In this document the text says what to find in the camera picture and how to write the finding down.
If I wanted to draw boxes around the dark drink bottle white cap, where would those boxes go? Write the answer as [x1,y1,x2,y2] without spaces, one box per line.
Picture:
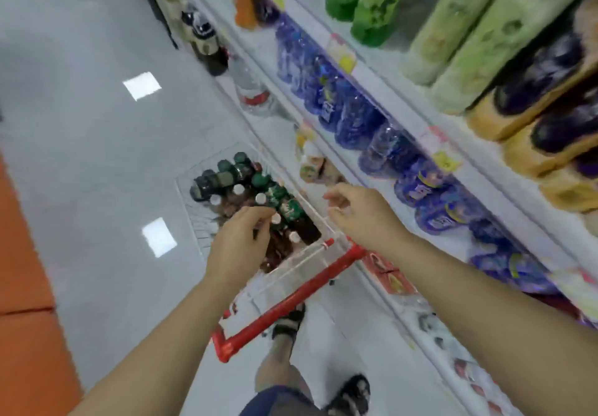
[181,3,197,43]
[190,9,230,77]

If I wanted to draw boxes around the bunch of white-capped tan bottles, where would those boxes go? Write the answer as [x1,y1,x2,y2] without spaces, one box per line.
[207,182,305,248]

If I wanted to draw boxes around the white green-label juice bottle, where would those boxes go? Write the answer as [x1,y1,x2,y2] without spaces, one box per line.
[298,142,326,184]

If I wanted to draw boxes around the row of red white cans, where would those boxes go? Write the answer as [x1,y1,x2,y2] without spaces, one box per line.
[453,357,505,416]

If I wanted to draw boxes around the dark green upright panel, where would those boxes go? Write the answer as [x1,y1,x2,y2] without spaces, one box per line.
[135,0,179,50]

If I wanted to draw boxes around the row of blue drink bottles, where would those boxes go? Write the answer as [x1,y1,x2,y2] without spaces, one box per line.
[275,14,561,295]

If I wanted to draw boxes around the person's right hand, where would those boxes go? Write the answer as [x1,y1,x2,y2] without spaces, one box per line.
[323,182,412,258]

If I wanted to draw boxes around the person's right forearm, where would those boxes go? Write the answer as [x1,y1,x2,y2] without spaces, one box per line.
[386,235,598,416]

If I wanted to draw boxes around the row of Starbucks bottles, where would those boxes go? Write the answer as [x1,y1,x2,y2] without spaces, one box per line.
[189,151,323,246]

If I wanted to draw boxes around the person's right black sandal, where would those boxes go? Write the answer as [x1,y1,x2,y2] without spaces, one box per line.
[325,373,373,416]

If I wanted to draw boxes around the person's left leg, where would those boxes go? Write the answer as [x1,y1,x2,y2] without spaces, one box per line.
[254,331,314,402]

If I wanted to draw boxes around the store shelving unit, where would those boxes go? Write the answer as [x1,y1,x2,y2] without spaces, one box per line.
[135,0,598,416]

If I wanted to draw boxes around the person's black sandal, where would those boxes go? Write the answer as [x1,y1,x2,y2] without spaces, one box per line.
[325,373,373,416]
[270,302,307,342]

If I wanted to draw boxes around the person's left forearm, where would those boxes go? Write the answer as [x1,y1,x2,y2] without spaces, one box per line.
[70,274,262,416]

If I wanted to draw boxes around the yellow bottle dark label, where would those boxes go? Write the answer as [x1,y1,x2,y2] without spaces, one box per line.
[539,149,598,212]
[502,88,598,178]
[467,0,598,142]

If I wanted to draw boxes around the person's left black sandal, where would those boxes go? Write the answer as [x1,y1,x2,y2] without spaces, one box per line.
[270,302,307,342]

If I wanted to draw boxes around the red-handled white wire cart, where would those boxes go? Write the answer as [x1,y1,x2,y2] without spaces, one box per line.
[175,142,368,364]

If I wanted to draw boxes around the red white drink carton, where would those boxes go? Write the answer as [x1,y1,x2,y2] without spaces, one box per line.
[362,251,398,274]
[376,268,417,296]

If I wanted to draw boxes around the person's left hand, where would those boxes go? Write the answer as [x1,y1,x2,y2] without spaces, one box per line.
[205,205,277,286]

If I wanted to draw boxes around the orange panelled display rack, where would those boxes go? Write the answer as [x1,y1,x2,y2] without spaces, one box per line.
[0,151,85,416]

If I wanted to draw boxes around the person's blue shorts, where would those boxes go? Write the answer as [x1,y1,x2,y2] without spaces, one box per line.
[239,385,323,416]

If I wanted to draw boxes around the large water bottle red label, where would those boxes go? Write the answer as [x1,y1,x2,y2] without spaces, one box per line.
[229,54,274,115]

